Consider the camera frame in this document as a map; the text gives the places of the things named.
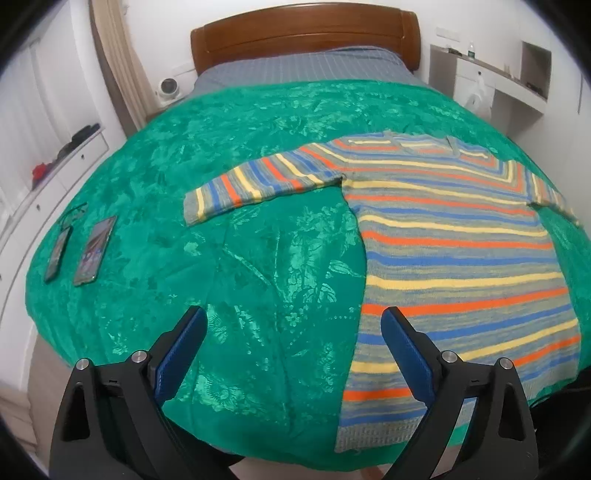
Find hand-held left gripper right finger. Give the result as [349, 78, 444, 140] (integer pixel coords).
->
[379, 305, 541, 480]

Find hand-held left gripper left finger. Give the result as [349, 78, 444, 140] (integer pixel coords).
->
[50, 305, 241, 480]

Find striped knit sweater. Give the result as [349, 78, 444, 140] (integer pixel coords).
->
[183, 131, 583, 454]

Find green floral bedspread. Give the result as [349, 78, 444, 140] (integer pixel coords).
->
[23, 79, 591, 472]

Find large black smartphone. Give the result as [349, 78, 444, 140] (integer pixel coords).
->
[73, 215, 118, 287]

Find slim black smartphone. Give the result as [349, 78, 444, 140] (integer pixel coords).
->
[44, 224, 72, 283]

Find black eyeglasses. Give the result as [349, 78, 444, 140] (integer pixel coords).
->
[59, 203, 88, 228]

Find white drawer cabinet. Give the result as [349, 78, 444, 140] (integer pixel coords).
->
[0, 122, 112, 259]

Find black items on cabinet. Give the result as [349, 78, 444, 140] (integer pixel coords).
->
[69, 124, 101, 144]

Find small white fan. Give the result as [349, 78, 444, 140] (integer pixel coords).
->
[154, 78, 186, 109]

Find white plastic bag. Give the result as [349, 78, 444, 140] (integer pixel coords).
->
[465, 74, 497, 109]

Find white desk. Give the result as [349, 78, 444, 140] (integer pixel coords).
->
[429, 44, 550, 139]

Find beige curtain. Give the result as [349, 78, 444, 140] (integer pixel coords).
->
[90, 0, 155, 132]

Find white wardrobe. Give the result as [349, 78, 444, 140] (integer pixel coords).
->
[519, 28, 591, 195]

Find brown wooden headboard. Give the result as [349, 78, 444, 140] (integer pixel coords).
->
[191, 4, 421, 77]

